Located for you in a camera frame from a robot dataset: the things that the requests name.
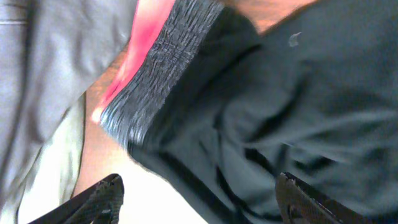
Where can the grey folded shorts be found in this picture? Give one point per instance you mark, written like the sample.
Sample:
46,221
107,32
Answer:
52,51

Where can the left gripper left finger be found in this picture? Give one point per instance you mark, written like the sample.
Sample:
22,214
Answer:
99,204

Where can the black leggings with red waistband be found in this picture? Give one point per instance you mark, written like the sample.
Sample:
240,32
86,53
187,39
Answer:
220,110

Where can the beige folded shorts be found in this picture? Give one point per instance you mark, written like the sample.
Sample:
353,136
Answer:
52,179

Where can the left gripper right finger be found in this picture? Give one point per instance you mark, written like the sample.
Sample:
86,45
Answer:
301,203

